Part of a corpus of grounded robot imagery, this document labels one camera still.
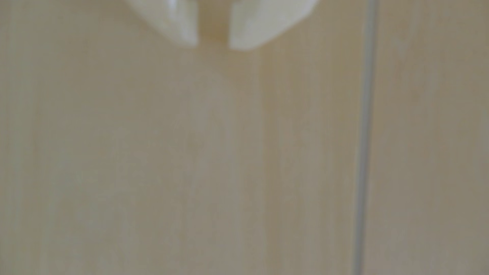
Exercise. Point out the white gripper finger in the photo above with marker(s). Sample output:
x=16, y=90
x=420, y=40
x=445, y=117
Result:
x=172, y=15
x=267, y=19

